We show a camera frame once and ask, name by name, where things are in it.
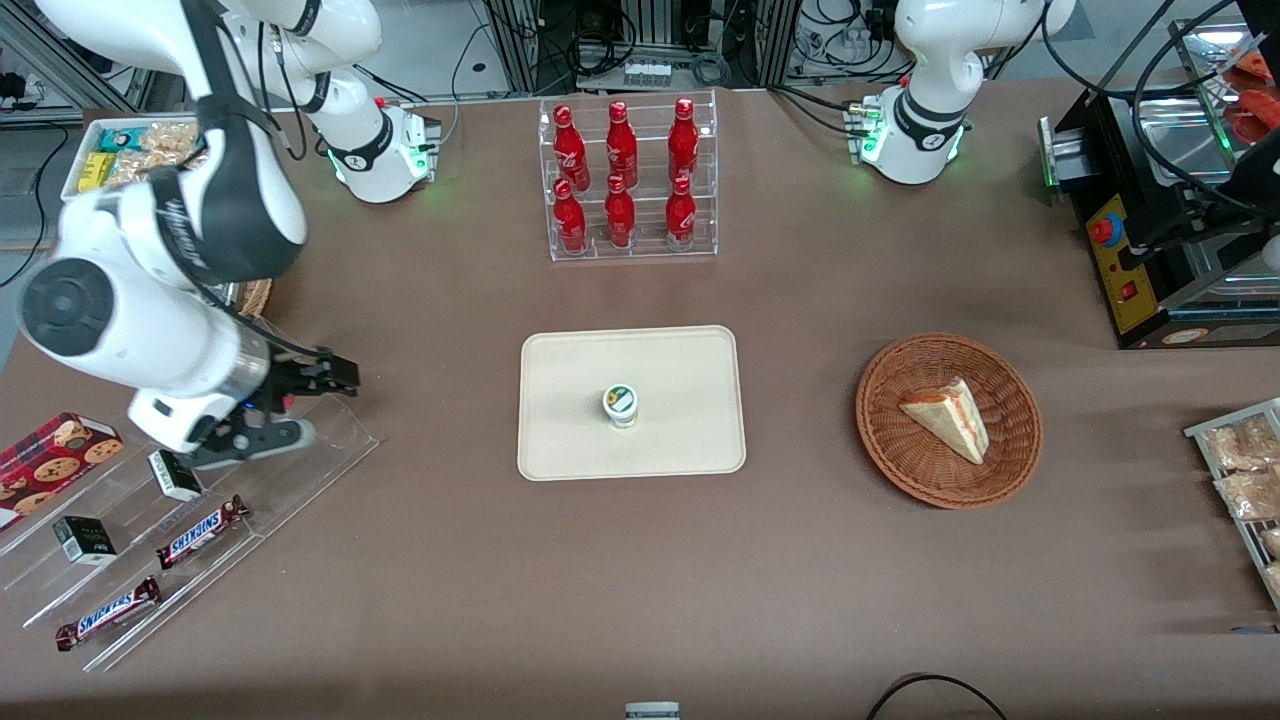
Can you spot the red food package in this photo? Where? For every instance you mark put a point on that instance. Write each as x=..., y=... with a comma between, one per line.
x=1255, y=120
x=1255, y=70

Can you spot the white power strip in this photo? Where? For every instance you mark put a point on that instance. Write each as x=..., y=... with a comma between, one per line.
x=648, y=73

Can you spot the small black box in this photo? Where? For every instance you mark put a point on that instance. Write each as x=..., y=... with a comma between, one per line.
x=175, y=478
x=85, y=540

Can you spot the clear acrylic stepped display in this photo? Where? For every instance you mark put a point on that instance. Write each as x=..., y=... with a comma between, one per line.
x=300, y=460

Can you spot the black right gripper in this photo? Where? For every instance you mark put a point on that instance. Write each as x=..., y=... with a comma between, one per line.
x=293, y=378

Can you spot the light wicker basket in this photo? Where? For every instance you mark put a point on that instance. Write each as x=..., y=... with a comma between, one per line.
x=255, y=298

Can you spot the Snickers chocolate bar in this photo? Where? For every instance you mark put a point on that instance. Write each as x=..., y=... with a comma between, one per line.
x=200, y=532
x=108, y=613

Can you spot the red cola bottle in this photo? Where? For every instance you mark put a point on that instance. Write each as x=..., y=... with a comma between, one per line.
x=620, y=218
x=570, y=222
x=683, y=140
x=680, y=215
x=570, y=150
x=621, y=145

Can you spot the green gum bottle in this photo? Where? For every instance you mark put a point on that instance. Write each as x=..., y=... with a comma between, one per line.
x=621, y=405

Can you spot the red plaid cookie box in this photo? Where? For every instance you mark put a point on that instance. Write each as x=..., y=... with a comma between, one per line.
x=55, y=460

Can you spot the clear bag of rice snacks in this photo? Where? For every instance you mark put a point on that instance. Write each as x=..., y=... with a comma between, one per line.
x=1240, y=447
x=1272, y=542
x=1275, y=578
x=1250, y=493

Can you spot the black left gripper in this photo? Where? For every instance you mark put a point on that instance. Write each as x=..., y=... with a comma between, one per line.
x=1262, y=160

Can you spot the round brown wicker basket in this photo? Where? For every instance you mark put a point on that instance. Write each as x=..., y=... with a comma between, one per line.
x=920, y=470

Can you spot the black machine with yellow panel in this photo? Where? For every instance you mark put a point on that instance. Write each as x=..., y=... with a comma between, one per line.
x=1120, y=310

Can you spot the clear acrylic bottle rack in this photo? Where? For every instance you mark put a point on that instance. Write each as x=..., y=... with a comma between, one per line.
x=645, y=250

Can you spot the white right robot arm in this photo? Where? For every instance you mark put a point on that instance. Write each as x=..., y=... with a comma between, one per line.
x=120, y=320

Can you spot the white plastic bin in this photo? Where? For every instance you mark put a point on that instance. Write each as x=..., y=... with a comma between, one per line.
x=72, y=165

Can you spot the clear bag of crackers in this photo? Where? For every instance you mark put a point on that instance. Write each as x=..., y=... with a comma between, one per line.
x=170, y=135
x=135, y=165

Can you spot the blue tape strip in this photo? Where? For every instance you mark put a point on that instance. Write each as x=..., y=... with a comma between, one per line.
x=1255, y=630

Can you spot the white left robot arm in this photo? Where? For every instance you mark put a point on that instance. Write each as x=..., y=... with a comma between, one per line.
x=935, y=60

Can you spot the wrapped triangle sandwich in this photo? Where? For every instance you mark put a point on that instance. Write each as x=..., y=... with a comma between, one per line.
x=950, y=418

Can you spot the yellow snack pack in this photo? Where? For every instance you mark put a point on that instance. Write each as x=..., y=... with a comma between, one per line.
x=95, y=172

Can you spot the beige plastic tray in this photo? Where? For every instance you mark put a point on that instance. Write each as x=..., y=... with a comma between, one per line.
x=680, y=420

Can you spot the teal snack pack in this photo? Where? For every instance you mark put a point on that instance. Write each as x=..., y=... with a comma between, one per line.
x=118, y=140

